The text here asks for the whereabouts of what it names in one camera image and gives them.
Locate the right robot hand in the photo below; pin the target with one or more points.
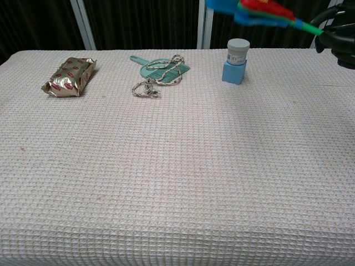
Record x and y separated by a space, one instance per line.
344 38

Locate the red hand clapper toy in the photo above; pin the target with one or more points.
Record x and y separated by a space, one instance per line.
258 16

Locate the dark curtain panel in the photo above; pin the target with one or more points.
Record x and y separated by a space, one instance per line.
33 25
271 37
144 25

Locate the white jar grey lid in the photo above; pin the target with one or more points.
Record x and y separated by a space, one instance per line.
238 52

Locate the blue foam cube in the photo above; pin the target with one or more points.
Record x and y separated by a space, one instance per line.
233 73

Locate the teal mini dustpan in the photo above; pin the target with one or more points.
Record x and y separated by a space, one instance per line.
145 70

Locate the beige waffle tablecloth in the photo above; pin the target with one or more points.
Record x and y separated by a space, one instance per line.
166 180

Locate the gold foil snack packet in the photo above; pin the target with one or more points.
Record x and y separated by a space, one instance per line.
69 76

